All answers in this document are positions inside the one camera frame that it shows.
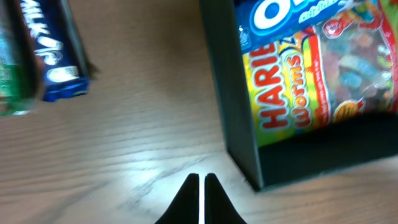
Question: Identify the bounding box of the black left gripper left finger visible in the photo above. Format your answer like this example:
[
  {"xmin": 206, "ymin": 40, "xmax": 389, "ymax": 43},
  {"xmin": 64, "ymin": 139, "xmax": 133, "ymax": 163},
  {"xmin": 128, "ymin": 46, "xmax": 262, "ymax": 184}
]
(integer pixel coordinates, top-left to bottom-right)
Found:
[{"xmin": 155, "ymin": 174, "xmax": 200, "ymax": 224}]

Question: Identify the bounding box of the black open box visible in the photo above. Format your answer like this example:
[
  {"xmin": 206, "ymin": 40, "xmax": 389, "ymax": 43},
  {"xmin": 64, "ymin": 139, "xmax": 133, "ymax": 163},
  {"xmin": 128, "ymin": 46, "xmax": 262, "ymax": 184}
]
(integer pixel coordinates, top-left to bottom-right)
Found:
[{"xmin": 200, "ymin": 1, "xmax": 397, "ymax": 190}]

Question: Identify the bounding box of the Haribo worms candy bag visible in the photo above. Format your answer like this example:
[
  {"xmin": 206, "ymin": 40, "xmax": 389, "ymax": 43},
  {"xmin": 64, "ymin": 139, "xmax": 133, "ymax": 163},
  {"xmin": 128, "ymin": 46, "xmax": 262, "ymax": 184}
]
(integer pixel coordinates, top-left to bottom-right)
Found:
[{"xmin": 243, "ymin": 1, "xmax": 397, "ymax": 146}]

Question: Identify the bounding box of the blue Oreo cookie pack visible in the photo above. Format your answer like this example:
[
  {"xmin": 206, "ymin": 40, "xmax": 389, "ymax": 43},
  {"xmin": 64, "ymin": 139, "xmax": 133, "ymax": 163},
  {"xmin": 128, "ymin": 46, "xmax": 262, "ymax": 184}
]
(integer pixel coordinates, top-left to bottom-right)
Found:
[{"xmin": 234, "ymin": 0, "xmax": 362, "ymax": 54}]

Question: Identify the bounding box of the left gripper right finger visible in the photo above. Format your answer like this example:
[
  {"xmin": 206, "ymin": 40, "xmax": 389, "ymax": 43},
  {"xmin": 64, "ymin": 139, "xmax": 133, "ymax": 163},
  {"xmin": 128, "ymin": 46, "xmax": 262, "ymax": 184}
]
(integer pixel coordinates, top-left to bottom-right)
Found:
[{"xmin": 204, "ymin": 173, "xmax": 247, "ymax": 224}]

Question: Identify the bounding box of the blue Dairy Milk bar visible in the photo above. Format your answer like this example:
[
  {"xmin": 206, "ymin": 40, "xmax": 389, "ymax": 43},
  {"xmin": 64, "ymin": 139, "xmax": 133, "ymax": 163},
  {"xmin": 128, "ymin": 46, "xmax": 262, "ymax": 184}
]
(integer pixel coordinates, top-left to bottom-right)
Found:
[{"xmin": 19, "ymin": 0, "xmax": 91, "ymax": 102}]

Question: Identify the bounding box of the red green KitKat bar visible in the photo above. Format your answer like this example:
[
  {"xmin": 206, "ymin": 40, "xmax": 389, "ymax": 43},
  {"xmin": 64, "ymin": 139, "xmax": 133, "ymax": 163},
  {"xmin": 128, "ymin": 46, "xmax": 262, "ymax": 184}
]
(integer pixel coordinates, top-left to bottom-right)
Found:
[{"xmin": 1, "ymin": 0, "xmax": 41, "ymax": 117}]

